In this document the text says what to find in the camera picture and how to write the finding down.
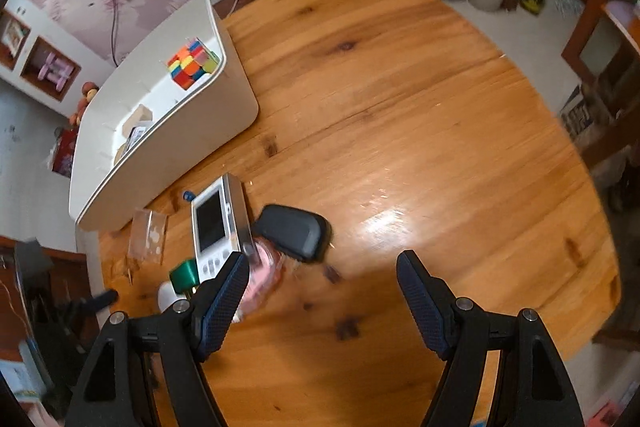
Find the white squeeze tube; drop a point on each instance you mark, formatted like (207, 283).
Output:
(167, 297)

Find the pink correction tape dispenser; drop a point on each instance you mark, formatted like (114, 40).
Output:
(262, 277)

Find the red tissue box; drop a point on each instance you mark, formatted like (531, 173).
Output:
(65, 154)

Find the white digital camera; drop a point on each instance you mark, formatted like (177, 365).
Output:
(210, 222)

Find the clear plastic case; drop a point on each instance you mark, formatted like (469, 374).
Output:
(147, 234)

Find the black power adapter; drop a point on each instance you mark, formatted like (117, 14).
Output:
(292, 232)

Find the white plastic storage bin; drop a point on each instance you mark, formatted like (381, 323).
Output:
(200, 132)

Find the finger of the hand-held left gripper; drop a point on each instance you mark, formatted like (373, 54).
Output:
(102, 297)

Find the photo frame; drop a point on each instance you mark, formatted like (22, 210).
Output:
(12, 34)

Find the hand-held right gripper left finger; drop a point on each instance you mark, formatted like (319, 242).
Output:
(222, 307)

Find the wooden chair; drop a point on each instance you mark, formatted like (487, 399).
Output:
(605, 72)

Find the beige small case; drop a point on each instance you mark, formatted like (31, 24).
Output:
(137, 117)

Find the bowl of fruit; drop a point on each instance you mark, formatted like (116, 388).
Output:
(85, 102)

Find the multicoloured puzzle cube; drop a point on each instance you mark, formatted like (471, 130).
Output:
(192, 64)

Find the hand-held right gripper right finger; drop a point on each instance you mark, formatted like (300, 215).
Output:
(422, 307)

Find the printed magazine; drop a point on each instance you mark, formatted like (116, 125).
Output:
(576, 112)

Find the pink dumbbell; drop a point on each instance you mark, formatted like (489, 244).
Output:
(47, 67)
(62, 74)

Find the green and gold small box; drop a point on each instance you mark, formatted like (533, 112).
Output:
(185, 276)

